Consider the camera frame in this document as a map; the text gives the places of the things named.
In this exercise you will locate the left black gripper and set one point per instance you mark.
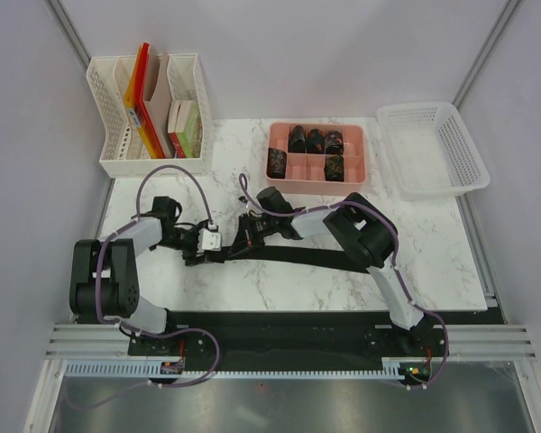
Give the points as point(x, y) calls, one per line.
point(189, 258)

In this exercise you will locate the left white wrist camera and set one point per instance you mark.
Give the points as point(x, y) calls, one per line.
point(209, 238)

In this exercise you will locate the beige cardboard folder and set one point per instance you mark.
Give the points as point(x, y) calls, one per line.
point(157, 99)

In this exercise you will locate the green book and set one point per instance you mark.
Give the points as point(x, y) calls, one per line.
point(189, 133)

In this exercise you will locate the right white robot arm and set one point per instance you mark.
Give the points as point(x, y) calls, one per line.
point(368, 243)

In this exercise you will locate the cream paperback book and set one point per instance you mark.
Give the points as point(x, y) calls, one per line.
point(178, 109)

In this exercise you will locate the white slotted cable duct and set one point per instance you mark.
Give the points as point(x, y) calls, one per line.
point(156, 369)

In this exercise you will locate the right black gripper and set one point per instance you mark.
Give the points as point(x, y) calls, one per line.
point(242, 245)

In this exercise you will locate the aluminium frame rail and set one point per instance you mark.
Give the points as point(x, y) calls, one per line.
point(466, 343)

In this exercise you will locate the rolled tie front right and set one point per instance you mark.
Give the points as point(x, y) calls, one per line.
point(334, 168)

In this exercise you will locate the rolled tie back middle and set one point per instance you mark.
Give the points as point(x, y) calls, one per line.
point(315, 142)

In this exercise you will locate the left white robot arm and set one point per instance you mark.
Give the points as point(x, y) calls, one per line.
point(104, 282)

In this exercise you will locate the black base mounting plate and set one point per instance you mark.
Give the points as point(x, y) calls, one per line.
point(290, 340)

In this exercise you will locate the cream desktop file organizer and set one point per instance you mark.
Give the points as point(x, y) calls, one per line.
point(136, 134)

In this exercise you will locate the white plastic basket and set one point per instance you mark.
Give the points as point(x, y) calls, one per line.
point(430, 151)

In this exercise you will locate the red orange folder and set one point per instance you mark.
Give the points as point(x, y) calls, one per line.
point(135, 107)

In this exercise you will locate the rolled tie back right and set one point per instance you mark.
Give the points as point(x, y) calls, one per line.
point(334, 143)

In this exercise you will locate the rolled tie floral left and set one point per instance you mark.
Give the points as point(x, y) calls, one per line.
point(276, 164)

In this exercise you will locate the long black necktie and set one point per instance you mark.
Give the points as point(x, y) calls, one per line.
point(328, 259)

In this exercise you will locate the pink compartment tray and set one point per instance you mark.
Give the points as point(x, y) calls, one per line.
point(305, 171)

